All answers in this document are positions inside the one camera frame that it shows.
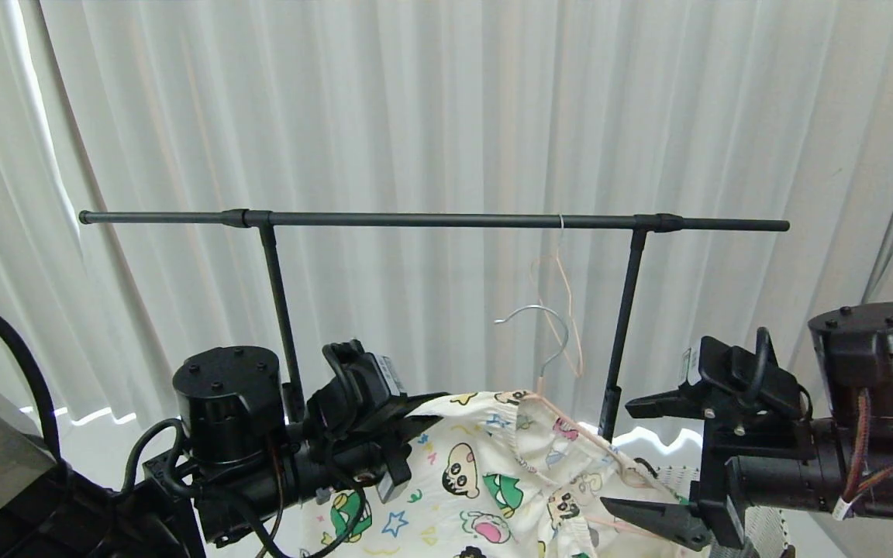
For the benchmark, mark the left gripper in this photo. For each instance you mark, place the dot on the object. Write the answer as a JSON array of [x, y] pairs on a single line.
[[338, 469]]

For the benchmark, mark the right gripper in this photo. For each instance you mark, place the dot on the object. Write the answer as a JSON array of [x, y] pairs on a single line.
[[780, 480]]

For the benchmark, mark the cream printed garment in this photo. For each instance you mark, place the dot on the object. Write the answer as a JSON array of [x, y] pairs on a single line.
[[493, 434]]

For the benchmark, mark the pink clothes hanger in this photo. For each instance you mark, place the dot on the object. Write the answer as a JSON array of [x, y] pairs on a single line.
[[565, 287], [541, 380]]

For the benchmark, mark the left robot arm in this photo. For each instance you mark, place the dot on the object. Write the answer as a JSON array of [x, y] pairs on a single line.
[[229, 403]]

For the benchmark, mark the white laundry basket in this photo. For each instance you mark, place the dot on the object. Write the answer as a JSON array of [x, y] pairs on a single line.
[[764, 535]]

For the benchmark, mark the black clothes rack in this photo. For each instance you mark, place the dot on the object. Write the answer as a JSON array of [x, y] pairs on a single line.
[[415, 220]]

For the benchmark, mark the white curtain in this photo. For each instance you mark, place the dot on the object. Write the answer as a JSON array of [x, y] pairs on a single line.
[[415, 116]]

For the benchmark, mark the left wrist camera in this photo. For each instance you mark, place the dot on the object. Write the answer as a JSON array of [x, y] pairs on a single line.
[[346, 395]]

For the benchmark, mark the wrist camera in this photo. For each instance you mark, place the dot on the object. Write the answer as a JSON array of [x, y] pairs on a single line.
[[346, 395], [784, 391]]

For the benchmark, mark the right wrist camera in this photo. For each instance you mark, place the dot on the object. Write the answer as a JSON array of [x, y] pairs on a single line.
[[784, 391]]

